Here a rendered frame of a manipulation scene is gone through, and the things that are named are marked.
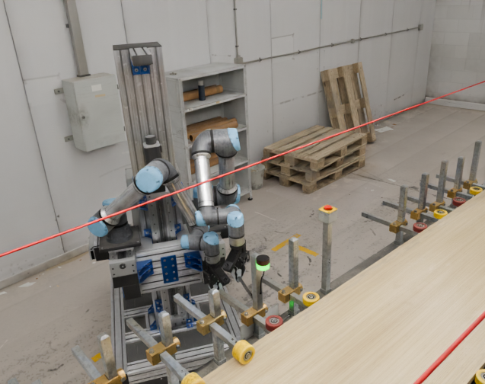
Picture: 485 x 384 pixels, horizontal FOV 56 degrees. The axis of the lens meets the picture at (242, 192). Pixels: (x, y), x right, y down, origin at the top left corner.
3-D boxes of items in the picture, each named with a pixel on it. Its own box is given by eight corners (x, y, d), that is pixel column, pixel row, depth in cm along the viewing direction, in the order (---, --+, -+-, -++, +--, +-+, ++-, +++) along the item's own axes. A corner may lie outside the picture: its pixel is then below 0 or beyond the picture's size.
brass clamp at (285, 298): (277, 299, 235) (276, 291, 233) (295, 288, 242) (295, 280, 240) (285, 304, 230) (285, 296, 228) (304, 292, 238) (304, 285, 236)
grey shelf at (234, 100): (168, 216, 511) (150, 75, 448) (226, 190, 568) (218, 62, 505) (193, 228, 482) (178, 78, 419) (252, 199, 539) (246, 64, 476)
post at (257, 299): (254, 336, 228) (250, 254, 209) (259, 332, 230) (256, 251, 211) (259, 340, 226) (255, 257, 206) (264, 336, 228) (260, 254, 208)
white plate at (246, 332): (240, 342, 224) (239, 325, 220) (278, 318, 239) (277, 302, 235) (240, 343, 224) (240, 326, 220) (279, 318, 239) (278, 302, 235)
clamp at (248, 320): (240, 321, 220) (240, 313, 217) (261, 309, 227) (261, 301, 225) (248, 328, 216) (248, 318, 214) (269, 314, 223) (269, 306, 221)
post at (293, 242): (288, 316, 244) (288, 238, 224) (293, 313, 246) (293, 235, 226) (294, 319, 241) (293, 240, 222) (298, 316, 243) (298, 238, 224)
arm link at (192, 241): (187, 241, 240) (208, 242, 238) (180, 252, 230) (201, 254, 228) (186, 228, 237) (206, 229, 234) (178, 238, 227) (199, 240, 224)
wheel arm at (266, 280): (251, 277, 253) (251, 270, 251) (256, 275, 255) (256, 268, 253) (311, 314, 222) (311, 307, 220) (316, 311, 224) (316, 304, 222)
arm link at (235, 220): (242, 209, 213) (244, 217, 205) (244, 229, 218) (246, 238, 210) (225, 210, 212) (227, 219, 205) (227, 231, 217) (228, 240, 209)
